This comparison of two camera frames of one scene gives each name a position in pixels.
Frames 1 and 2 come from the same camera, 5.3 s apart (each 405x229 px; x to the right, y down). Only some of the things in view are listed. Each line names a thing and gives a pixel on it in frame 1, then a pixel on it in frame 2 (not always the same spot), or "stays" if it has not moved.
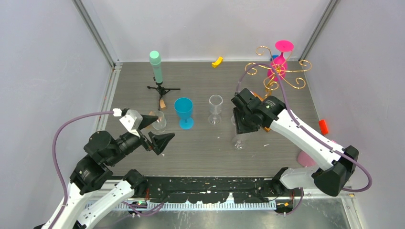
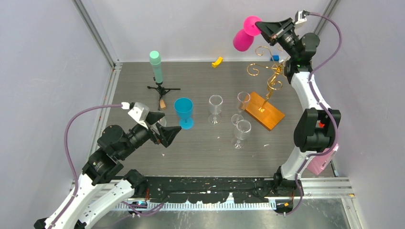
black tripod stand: x=162 y=90 stays
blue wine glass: x=183 y=107 stays
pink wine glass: x=277 y=69 -> x=244 y=39
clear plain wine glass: x=216 y=104 stays
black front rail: x=209 y=190 stays
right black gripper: x=240 y=129 -> x=268 y=30
